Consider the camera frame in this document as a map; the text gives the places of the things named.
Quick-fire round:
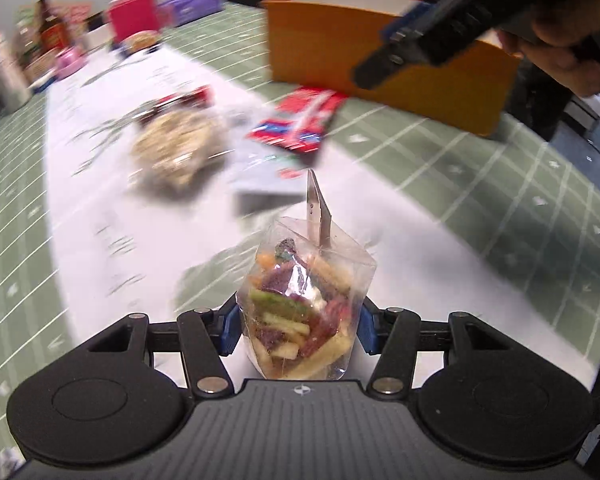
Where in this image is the mixed veggie chips clear bag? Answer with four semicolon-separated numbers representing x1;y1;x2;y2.
235;169;377;382

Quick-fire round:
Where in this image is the red long snack sachet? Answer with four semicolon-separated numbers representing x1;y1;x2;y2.
246;87;348;155

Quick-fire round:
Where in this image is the white long snack sachet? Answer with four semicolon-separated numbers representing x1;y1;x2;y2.
230;151;312;197

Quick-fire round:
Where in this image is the puffed rice cake packet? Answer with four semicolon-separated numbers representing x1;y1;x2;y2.
131;108;227;193

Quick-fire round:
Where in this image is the red-capped bottle of dark balls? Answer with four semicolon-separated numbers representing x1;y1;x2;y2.
134;86;213;122

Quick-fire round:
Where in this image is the person's hand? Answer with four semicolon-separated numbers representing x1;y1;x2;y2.
496;0;600;98

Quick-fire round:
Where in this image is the orange cardboard box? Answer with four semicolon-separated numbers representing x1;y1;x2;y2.
261;0;519;136

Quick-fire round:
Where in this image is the white deer table runner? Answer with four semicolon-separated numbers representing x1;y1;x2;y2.
45;47;598;385

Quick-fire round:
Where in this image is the green grid tablecloth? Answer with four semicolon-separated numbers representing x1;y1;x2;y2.
0;0;600;480

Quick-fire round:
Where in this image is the purple tissue pack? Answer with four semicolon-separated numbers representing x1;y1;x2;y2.
157;0;222;28

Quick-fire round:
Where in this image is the nut snack bag far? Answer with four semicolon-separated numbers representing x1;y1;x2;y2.
121;30;161;56

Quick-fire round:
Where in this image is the magenta tissue box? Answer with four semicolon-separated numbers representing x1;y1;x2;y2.
108;0;160;44

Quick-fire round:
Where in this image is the pink round lidded container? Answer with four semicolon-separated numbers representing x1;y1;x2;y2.
55;46;86;79

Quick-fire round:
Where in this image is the white pink tumbler bottle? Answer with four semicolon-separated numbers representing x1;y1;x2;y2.
0;32;32;113

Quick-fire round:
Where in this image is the brown glass liquor bottle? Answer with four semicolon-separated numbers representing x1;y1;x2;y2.
38;0;71;52

